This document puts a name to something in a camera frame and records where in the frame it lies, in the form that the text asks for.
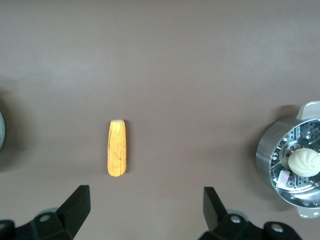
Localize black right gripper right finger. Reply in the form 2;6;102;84
199;186;304;240

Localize steel cooking pot grey handles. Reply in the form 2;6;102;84
0;109;7;152

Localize brown table cover mat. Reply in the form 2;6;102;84
0;0;320;240

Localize yellow corn cob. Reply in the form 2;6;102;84
106;119;128;177

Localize steel steamer pot grey handles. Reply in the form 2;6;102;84
255;100;320;221

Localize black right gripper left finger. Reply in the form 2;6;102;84
0;184;91;240

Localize white red sticker label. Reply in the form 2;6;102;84
276;169;292;190

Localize perforated steel steamer insert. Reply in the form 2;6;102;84
269;119;320;194

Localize white steamed bun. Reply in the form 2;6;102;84
287;146;320;176

